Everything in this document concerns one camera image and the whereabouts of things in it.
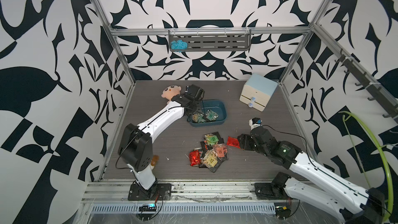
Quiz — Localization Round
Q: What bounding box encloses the small red tea bag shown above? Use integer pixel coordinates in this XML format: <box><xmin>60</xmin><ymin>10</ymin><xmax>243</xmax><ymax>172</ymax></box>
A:
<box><xmin>227</xmin><ymin>136</ymin><xmax>240</xmax><ymax>149</ymax></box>

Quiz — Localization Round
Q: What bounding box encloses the green label tea bag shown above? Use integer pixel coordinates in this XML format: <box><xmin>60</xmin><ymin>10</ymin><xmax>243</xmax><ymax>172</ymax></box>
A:
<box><xmin>204</xmin><ymin>132</ymin><xmax>220</xmax><ymax>146</ymax></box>

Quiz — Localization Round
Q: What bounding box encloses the beige label tea bag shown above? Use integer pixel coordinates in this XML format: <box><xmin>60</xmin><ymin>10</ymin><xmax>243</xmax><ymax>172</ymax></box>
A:
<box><xmin>201</xmin><ymin>150</ymin><xmax>218</xmax><ymax>168</ymax></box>

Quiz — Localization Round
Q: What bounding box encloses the red foil tea bag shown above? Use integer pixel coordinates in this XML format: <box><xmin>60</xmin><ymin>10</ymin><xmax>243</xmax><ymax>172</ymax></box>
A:
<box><xmin>188</xmin><ymin>149</ymin><xmax>202</xmax><ymax>167</ymax></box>

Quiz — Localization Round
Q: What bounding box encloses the pink label tea bag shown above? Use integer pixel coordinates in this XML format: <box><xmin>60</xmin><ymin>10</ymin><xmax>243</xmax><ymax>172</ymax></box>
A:
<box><xmin>212</xmin><ymin>144</ymin><xmax>228</xmax><ymax>158</ymax></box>

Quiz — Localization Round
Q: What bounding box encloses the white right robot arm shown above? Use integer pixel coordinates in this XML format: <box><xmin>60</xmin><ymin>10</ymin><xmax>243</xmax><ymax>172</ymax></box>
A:
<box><xmin>238</xmin><ymin>126</ymin><xmax>390</xmax><ymax>224</ymax></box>

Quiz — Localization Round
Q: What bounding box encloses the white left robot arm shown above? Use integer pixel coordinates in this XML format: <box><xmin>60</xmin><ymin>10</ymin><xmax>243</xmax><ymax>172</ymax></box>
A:
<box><xmin>115</xmin><ymin>85</ymin><xmax>204</xmax><ymax>192</ymax></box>

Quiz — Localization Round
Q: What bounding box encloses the teal plastic storage box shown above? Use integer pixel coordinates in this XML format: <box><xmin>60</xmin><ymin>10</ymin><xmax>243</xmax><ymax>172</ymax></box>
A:
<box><xmin>187</xmin><ymin>100</ymin><xmax>227</xmax><ymax>127</ymax></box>

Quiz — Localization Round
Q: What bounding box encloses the plush baby doll toy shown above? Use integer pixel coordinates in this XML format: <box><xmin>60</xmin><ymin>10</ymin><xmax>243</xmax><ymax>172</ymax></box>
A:
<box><xmin>161</xmin><ymin>85</ymin><xmax>181</xmax><ymax>104</ymax></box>

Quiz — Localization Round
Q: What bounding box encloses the cream blue mini drawer cabinet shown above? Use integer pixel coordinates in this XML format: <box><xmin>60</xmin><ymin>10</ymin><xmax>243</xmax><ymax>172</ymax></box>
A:
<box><xmin>239</xmin><ymin>74</ymin><xmax>278</xmax><ymax>112</ymax></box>

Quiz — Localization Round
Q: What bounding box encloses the blue scrunchy sponge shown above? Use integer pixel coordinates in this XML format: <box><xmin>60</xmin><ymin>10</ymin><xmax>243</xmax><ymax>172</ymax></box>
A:
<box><xmin>170</xmin><ymin>39</ymin><xmax>188</xmax><ymax>52</ymax></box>

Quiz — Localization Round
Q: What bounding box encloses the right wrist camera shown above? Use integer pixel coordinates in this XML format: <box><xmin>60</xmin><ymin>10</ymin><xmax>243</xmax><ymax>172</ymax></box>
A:
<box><xmin>249</xmin><ymin>118</ymin><xmax>262</xmax><ymax>130</ymax></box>

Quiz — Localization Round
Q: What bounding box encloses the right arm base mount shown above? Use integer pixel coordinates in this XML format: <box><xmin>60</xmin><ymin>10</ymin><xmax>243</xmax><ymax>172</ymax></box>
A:
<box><xmin>254</xmin><ymin>183</ymin><xmax>291</xmax><ymax>200</ymax></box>

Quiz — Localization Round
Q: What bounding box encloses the grey wall shelf rack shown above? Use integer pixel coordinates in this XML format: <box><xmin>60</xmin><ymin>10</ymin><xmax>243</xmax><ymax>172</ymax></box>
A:
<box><xmin>168</xmin><ymin>29</ymin><xmax>251</xmax><ymax>52</ymax></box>

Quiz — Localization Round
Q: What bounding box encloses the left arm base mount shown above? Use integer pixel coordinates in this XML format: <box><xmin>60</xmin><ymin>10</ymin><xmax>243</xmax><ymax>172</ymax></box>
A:
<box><xmin>127</xmin><ymin>181</ymin><xmax>172</xmax><ymax>201</ymax></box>

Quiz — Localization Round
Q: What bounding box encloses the dark hook rail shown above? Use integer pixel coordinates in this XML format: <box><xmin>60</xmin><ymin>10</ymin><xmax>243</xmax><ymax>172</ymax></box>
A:
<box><xmin>335</xmin><ymin>48</ymin><xmax>398</xmax><ymax>122</ymax></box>

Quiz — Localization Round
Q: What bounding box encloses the green hose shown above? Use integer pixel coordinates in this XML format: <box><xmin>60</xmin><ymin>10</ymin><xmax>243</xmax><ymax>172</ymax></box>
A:
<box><xmin>338</xmin><ymin>111</ymin><xmax>394</xmax><ymax>222</ymax></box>

